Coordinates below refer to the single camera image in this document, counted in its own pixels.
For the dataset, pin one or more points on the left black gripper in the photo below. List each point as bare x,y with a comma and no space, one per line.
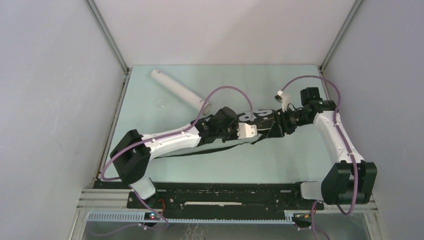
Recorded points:
235,124

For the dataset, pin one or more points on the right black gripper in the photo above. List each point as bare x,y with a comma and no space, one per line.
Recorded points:
280,125

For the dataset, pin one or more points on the black racket cover bag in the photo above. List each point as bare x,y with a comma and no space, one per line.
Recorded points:
263,121

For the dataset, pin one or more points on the white shuttlecock tube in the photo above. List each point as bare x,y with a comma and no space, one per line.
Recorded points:
181,91

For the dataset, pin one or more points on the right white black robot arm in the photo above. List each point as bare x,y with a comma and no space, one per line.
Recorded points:
351,179

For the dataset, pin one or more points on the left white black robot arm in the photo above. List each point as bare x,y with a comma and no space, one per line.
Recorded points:
134,152

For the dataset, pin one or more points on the right electronics board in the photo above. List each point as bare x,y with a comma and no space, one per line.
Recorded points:
302,221

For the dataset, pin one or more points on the electronics board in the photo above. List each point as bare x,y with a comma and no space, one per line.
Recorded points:
152,216
302,221

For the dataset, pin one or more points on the left electronics board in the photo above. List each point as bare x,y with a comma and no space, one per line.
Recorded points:
152,216

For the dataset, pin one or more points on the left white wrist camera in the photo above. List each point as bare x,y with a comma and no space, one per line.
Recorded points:
245,130

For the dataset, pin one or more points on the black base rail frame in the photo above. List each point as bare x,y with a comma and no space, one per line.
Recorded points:
202,203

